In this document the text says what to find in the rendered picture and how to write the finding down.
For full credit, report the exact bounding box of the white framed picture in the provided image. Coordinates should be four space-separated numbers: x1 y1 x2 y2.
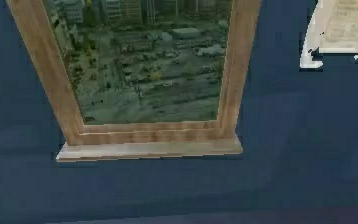
299 0 358 70

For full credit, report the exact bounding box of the wooden framed window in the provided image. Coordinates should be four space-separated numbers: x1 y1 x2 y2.
5 0 262 163

